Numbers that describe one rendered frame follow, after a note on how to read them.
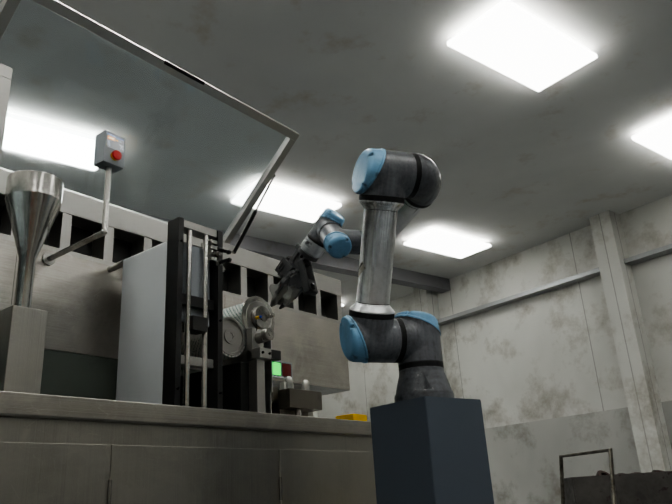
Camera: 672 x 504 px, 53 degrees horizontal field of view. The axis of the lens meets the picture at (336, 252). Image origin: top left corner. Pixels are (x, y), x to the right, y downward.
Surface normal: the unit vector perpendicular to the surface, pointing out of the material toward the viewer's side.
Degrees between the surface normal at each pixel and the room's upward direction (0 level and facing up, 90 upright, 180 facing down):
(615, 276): 90
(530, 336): 90
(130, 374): 90
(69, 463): 90
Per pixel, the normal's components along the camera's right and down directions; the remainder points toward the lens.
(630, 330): -0.79, -0.17
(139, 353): -0.63, -0.24
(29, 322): 0.78, -0.26
